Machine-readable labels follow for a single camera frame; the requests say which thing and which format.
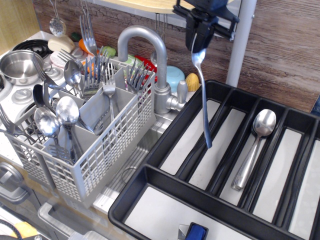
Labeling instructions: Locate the hanging wire utensil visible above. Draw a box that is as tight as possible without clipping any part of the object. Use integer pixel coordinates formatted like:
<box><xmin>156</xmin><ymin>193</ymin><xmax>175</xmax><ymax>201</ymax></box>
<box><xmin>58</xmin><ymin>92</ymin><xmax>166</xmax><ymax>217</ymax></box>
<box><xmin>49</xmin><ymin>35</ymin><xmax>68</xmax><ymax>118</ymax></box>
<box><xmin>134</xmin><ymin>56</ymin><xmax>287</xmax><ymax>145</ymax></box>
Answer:
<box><xmin>155</xmin><ymin>13</ymin><xmax>168</xmax><ymax>42</ymax></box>

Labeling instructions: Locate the hanging slotted ladle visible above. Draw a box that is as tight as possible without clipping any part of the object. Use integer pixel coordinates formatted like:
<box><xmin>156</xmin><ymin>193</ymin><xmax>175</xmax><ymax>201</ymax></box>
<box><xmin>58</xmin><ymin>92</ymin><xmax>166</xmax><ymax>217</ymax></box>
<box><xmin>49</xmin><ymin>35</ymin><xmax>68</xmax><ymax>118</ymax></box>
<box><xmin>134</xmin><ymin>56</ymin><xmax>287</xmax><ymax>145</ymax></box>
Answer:
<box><xmin>49</xmin><ymin>0</ymin><xmax>67</xmax><ymax>38</ymax></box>

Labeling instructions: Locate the grey toy faucet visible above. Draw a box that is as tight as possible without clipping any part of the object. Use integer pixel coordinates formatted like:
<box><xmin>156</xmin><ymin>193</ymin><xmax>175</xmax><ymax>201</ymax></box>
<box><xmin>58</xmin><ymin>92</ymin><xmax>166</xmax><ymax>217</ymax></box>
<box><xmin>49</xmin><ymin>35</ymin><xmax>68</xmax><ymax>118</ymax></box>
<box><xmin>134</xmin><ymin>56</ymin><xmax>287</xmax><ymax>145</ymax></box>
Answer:
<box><xmin>117</xmin><ymin>25</ymin><xmax>188</xmax><ymax>114</ymax></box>

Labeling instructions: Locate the grey plastic cutlery basket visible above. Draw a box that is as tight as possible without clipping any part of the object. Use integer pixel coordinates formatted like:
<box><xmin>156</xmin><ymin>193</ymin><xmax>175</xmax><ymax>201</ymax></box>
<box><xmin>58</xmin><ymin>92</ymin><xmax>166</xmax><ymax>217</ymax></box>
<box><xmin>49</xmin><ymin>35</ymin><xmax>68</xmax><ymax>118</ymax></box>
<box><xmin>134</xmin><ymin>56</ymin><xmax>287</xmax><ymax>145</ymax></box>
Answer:
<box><xmin>7</xmin><ymin>67</ymin><xmax>156</xmax><ymax>208</ymax></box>

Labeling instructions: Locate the blue object in tray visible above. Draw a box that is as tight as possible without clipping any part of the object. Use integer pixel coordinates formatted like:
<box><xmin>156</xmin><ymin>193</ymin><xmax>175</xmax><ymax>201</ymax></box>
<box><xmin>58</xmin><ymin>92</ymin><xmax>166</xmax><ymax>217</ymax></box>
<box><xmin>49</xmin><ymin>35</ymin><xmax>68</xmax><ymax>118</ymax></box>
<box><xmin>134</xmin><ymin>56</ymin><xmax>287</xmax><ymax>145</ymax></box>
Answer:
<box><xmin>177</xmin><ymin>222</ymin><xmax>209</xmax><ymax>240</ymax></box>

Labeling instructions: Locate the far left steel fork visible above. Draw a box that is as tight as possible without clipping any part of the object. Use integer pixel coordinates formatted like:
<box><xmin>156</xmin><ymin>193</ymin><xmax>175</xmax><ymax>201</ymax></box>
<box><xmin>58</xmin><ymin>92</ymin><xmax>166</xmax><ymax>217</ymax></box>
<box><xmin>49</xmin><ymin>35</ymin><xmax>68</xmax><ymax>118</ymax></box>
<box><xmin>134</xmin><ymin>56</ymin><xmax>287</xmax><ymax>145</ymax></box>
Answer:
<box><xmin>0</xmin><ymin>105</ymin><xmax>36</xmax><ymax>145</ymax></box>

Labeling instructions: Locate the red toy pepper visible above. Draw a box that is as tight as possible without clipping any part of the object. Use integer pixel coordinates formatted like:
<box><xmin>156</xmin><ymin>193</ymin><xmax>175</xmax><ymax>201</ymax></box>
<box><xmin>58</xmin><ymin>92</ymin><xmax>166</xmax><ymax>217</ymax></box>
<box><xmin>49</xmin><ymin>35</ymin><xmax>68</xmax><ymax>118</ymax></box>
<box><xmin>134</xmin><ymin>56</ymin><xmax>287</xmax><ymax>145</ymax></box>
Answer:
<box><xmin>134</xmin><ymin>55</ymin><xmax>157</xmax><ymax>73</ymax></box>

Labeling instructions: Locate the steel spoon in tray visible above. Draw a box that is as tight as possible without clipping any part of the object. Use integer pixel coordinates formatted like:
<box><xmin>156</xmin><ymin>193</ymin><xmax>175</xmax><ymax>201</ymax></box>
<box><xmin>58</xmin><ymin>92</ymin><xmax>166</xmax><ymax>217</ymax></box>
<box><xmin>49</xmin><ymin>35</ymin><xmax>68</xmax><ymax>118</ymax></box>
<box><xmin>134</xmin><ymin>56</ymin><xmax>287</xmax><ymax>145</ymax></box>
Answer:
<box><xmin>231</xmin><ymin>109</ymin><xmax>277</xmax><ymax>191</ymax></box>

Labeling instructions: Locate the yellow toy corn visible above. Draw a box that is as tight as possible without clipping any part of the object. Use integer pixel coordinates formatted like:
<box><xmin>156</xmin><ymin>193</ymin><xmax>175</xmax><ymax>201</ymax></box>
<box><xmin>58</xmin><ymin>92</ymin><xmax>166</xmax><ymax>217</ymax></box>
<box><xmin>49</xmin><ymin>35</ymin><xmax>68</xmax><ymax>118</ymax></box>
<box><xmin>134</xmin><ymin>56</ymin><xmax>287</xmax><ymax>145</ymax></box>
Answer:
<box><xmin>185</xmin><ymin>73</ymin><xmax>200</xmax><ymax>92</ymax></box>

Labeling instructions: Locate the big steel spoon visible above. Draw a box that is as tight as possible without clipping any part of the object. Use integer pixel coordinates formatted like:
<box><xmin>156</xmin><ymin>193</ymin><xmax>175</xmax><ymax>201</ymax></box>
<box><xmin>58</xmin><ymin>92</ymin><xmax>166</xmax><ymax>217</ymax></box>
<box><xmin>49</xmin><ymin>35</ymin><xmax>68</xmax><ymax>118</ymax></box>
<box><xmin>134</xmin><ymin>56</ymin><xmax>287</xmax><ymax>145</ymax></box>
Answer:
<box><xmin>55</xmin><ymin>96</ymin><xmax>80</xmax><ymax>164</ymax></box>
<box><xmin>191</xmin><ymin>34</ymin><xmax>212</xmax><ymax>149</ymax></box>

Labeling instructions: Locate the steel pot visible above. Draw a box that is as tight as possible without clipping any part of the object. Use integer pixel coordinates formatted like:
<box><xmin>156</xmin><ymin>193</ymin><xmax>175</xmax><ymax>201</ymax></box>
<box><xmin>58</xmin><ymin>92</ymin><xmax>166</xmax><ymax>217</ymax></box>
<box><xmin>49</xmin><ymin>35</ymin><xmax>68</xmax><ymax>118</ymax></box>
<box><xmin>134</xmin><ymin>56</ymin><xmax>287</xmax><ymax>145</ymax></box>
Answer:
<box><xmin>0</xmin><ymin>49</ymin><xmax>52</xmax><ymax>86</ymax></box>

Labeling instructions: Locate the light blue toy bowl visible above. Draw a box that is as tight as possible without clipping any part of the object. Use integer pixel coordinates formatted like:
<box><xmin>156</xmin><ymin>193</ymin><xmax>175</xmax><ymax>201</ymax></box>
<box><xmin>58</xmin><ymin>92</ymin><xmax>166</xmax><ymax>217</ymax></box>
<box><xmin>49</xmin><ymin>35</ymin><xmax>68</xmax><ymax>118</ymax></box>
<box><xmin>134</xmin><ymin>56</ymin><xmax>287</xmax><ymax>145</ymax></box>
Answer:
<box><xmin>166</xmin><ymin>65</ymin><xmax>185</xmax><ymax>88</ymax></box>

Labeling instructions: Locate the middle forks cluster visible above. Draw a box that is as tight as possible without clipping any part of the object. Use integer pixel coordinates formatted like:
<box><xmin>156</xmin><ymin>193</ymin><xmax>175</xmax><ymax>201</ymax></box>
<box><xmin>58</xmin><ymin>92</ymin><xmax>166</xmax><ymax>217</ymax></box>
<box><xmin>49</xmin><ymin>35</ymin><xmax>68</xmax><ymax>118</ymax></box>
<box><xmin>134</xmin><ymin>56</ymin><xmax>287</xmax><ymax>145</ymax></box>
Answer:
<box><xmin>82</xmin><ymin>47</ymin><xmax>109</xmax><ymax>99</ymax></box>

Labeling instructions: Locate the black stove burner coil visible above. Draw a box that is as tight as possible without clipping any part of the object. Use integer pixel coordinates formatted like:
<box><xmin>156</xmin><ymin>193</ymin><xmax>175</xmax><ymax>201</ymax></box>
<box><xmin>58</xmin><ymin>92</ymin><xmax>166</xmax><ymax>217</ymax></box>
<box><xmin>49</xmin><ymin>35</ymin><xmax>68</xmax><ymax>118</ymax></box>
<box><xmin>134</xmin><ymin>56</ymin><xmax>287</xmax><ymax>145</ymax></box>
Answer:
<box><xmin>12</xmin><ymin>39</ymin><xmax>53</xmax><ymax>59</ymax></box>

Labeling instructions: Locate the dark steel spoon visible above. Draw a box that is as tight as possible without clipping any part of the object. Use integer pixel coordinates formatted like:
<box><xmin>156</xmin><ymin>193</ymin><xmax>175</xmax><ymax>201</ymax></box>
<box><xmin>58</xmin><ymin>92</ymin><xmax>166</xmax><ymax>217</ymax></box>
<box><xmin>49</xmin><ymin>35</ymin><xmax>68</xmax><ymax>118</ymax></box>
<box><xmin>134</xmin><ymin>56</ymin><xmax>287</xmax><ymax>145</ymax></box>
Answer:
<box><xmin>32</xmin><ymin>84</ymin><xmax>54</xmax><ymax>111</ymax></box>

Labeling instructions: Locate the round wooden shelf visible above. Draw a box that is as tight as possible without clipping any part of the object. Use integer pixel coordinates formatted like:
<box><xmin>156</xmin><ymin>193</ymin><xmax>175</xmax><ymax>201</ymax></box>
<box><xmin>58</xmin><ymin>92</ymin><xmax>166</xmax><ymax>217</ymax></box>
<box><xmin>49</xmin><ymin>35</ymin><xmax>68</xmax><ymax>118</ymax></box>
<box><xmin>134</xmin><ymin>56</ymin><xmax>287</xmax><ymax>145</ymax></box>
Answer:
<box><xmin>102</xmin><ymin>0</ymin><xmax>177</xmax><ymax>14</ymax></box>

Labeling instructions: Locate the grey metal post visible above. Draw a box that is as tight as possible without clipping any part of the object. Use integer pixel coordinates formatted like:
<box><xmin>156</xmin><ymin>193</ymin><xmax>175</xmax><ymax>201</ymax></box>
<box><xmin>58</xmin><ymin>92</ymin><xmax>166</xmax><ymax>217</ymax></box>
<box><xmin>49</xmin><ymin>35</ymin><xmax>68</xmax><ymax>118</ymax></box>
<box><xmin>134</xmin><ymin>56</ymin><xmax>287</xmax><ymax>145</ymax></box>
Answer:
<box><xmin>226</xmin><ymin>0</ymin><xmax>257</xmax><ymax>88</ymax></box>

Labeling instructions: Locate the back steel spoon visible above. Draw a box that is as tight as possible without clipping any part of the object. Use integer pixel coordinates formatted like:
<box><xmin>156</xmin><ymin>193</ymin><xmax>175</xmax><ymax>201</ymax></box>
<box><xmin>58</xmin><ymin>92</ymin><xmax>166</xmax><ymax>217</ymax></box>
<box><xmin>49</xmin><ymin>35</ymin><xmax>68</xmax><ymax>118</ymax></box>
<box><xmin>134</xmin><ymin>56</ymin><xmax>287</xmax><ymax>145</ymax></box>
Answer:
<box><xmin>64</xmin><ymin>60</ymin><xmax>83</xmax><ymax>99</ymax></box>

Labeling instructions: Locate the front left steel spoon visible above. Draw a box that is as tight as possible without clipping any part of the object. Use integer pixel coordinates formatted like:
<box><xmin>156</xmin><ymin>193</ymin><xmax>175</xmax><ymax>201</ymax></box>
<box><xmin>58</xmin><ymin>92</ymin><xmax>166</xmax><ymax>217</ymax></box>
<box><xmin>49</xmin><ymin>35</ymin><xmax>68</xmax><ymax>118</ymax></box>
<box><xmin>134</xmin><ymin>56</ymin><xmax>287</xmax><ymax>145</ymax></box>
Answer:
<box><xmin>34</xmin><ymin>107</ymin><xmax>61</xmax><ymax>145</ymax></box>

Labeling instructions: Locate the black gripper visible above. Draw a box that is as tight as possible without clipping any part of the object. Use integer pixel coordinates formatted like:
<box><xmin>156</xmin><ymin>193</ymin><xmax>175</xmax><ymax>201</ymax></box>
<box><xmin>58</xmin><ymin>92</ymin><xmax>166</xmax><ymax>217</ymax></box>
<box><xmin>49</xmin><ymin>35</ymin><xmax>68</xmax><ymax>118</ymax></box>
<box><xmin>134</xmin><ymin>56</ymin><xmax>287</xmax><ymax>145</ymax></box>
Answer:
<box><xmin>173</xmin><ymin>0</ymin><xmax>240</xmax><ymax>52</ymax></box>

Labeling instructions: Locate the green toy vegetable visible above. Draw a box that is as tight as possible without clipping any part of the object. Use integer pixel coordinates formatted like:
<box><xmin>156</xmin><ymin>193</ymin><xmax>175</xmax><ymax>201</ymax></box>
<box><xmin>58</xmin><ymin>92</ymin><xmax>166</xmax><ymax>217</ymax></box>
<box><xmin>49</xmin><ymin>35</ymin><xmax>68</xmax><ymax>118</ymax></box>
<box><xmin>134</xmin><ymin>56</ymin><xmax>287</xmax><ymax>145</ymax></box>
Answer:
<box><xmin>100</xmin><ymin>46</ymin><xmax>116</xmax><ymax>58</ymax></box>

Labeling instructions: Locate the cream toy bread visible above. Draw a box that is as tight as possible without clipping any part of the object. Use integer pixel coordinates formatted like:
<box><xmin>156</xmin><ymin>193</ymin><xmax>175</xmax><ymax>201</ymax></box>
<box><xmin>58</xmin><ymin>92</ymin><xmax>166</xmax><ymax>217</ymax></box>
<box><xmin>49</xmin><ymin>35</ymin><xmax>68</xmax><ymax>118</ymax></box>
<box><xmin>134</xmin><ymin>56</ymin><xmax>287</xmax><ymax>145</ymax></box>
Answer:
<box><xmin>48</xmin><ymin>36</ymin><xmax>75</xmax><ymax>53</ymax></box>

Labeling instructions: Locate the right forks cluster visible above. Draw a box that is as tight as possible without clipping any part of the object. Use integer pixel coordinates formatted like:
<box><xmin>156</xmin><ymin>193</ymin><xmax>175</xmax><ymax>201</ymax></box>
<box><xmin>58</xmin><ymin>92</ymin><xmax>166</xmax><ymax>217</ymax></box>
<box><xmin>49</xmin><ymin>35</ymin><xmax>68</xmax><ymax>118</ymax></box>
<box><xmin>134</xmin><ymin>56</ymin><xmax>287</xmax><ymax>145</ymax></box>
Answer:
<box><xmin>126</xmin><ymin>61</ymin><xmax>154</xmax><ymax>94</ymax></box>

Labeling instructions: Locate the tall steel fork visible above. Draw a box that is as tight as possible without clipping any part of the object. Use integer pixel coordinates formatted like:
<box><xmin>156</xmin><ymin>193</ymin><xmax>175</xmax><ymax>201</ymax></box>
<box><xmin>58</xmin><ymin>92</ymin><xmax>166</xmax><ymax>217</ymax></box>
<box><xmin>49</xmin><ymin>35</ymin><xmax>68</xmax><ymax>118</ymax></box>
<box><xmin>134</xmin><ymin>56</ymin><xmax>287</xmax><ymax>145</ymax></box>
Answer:
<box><xmin>79</xmin><ymin>0</ymin><xmax>98</xmax><ymax>57</ymax></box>

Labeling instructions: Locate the black cutlery tray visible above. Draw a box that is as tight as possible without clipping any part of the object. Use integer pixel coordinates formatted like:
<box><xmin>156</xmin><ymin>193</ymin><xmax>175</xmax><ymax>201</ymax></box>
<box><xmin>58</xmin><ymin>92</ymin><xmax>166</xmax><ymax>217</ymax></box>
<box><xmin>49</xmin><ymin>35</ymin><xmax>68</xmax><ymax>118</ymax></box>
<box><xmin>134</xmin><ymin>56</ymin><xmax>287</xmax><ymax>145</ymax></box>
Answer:
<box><xmin>108</xmin><ymin>80</ymin><xmax>320</xmax><ymax>240</ymax></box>

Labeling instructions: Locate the forks cluster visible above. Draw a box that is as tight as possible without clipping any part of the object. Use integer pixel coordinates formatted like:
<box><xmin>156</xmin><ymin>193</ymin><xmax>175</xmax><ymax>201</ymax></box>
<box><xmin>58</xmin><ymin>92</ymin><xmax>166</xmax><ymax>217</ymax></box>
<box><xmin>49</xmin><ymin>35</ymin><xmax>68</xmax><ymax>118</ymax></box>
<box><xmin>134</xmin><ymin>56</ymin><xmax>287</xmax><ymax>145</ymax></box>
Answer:
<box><xmin>126</xmin><ymin>61</ymin><xmax>154</xmax><ymax>94</ymax></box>
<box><xmin>82</xmin><ymin>47</ymin><xmax>109</xmax><ymax>99</ymax></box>

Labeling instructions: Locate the orange toy vegetable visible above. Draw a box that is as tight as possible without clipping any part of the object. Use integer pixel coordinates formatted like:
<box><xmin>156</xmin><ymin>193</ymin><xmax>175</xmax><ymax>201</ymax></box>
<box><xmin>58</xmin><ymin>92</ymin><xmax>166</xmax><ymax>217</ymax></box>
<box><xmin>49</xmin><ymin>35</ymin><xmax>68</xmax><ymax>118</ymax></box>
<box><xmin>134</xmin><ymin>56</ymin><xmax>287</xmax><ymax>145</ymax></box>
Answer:
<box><xmin>78</xmin><ymin>38</ymin><xmax>99</xmax><ymax>57</ymax></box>

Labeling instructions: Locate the centre steel fork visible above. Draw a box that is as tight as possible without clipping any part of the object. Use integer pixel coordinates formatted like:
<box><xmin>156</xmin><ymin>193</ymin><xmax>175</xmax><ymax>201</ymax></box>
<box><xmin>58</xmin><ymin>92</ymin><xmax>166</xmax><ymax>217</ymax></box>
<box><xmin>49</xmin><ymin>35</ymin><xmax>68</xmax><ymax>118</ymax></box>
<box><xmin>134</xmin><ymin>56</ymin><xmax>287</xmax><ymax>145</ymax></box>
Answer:
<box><xmin>102</xmin><ymin>63</ymin><xmax>116</xmax><ymax>122</ymax></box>

